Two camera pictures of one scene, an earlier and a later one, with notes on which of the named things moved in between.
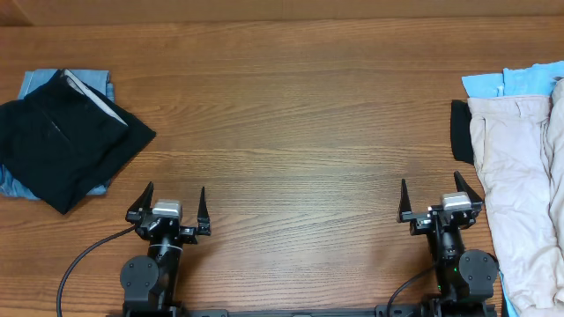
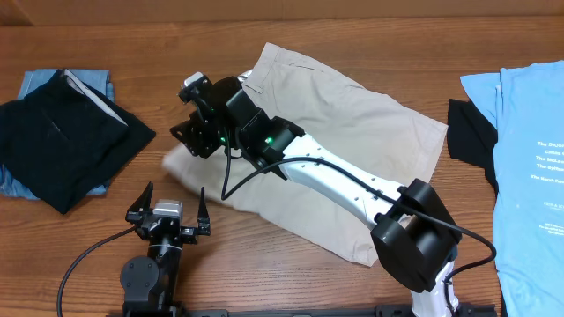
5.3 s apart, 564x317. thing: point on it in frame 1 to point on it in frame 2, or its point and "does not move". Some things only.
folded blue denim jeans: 99,81 does not move
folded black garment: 64,139 does not move
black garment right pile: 461,132 does not move
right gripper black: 476,200 to 198,133
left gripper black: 144,202 does not move
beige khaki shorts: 517,144 to 339,117
